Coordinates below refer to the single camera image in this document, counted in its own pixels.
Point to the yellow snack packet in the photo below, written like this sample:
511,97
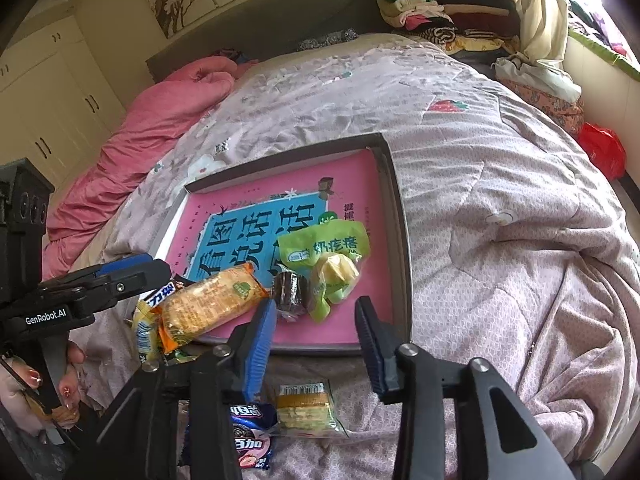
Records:
145,335

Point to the brown floral cloth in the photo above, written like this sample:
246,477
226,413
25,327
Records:
555,107

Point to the dark shallow box tray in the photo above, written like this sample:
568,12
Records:
395,220

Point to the clear yellow cake packet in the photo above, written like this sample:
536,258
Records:
305,410

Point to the cream curtain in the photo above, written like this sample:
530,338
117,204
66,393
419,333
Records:
540,10

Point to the clutter on windowsill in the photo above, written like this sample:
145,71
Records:
600,30

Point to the white crumpled cloth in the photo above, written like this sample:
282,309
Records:
540,77

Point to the black snack bar packet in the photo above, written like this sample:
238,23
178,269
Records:
162,294

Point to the dark headboard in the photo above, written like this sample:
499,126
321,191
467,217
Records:
280,25

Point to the orange biscuit packet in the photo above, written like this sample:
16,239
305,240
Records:
210,305

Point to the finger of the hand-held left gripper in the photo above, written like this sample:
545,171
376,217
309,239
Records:
125,263
145,277

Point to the blue cookie packet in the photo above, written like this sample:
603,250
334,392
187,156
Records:
250,440

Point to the dark patterned pillow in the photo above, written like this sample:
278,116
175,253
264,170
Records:
330,39

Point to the dark green pea packet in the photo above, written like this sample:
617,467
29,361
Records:
177,357

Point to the small dark cake packet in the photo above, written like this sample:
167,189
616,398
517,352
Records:
289,292

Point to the light green snack packet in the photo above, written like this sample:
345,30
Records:
320,250

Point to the cream wardrobe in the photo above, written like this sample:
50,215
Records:
60,100

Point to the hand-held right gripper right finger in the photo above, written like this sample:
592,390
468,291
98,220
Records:
372,345

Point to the grey floral blanket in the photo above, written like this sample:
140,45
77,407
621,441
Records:
500,210

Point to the pink book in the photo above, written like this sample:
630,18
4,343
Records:
350,180

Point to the pink quilt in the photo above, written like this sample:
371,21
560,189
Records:
140,130

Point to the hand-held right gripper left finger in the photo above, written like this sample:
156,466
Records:
257,345

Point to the red plastic bag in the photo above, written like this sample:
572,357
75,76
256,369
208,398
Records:
602,150

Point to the pile of folded clothes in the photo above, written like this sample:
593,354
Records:
450,10

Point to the person's left hand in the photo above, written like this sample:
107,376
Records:
15,390

